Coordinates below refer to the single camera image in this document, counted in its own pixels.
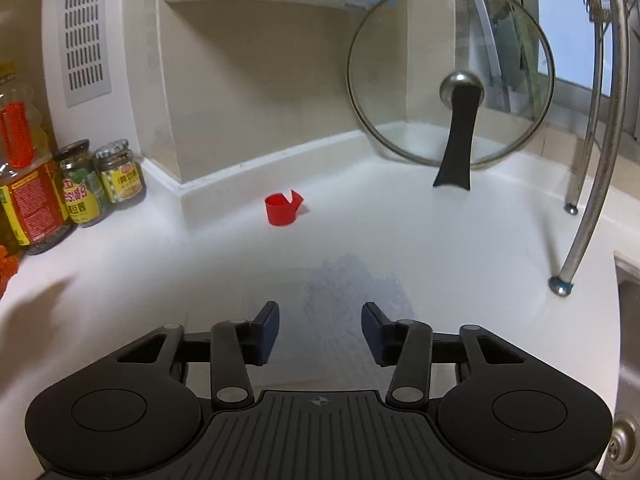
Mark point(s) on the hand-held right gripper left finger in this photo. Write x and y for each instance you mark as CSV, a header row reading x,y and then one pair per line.
x,y
267,337

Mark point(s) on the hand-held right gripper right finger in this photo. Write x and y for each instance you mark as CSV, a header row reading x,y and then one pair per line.
x,y
372,332

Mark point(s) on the red plastic measuring cup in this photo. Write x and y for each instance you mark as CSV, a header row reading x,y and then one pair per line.
x,y
277,210

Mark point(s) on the glass jar yellow label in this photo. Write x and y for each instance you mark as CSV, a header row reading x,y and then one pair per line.
x,y
122,182

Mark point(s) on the glass jar red green label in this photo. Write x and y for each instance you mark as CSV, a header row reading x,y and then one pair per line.
x,y
82,195

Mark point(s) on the red packet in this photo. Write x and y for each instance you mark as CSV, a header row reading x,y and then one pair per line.
x,y
7,270

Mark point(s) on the stainless steel dish rack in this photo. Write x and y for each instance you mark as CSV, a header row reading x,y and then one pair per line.
x,y
607,110

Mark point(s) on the white slotted vent grille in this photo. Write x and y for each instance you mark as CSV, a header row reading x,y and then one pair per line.
x,y
107,35

